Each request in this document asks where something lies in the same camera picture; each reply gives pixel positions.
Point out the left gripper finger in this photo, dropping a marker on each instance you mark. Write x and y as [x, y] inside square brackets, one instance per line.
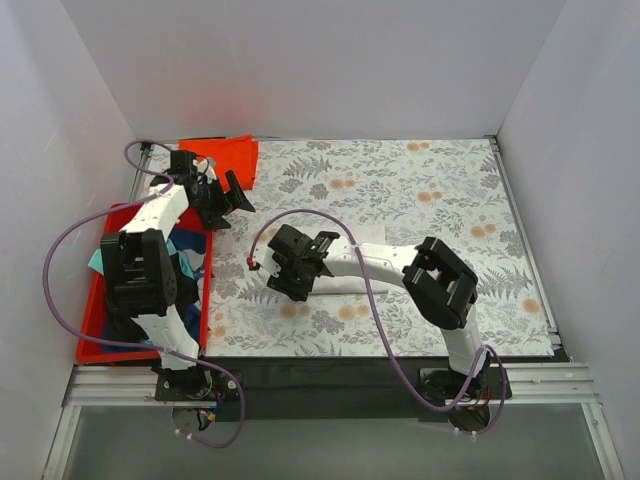
[211, 222]
[235, 196]

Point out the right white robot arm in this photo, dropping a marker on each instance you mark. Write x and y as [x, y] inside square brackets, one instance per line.
[441, 285]

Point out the folded orange t shirt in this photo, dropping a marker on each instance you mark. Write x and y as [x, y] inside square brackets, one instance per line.
[238, 154]

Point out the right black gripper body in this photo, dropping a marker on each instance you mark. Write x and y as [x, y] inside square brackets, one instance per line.
[282, 280]

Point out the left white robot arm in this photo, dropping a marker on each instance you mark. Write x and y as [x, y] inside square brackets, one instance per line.
[141, 274]

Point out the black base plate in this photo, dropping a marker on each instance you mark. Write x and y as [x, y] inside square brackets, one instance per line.
[299, 388]

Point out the black garment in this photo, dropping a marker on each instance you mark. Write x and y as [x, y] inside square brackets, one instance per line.
[187, 293]

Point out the teal garment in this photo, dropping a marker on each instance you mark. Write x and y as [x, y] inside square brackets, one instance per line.
[96, 262]

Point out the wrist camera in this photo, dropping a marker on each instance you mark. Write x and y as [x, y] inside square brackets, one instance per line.
[262, 259]
[206, 169]

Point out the floral table mat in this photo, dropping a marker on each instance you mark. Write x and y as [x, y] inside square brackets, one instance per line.
[452, 190]

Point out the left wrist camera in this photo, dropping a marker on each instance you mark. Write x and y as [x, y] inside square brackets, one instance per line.
[206, 169]

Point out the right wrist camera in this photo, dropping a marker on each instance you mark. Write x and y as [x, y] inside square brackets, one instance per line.
[262, 259]

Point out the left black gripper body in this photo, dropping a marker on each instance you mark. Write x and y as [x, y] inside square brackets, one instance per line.
[228, 198]

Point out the dark blue garment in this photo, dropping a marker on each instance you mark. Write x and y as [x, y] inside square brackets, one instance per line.
[187, 252]

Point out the white t shirt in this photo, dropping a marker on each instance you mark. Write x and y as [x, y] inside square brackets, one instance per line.
[352, 285]

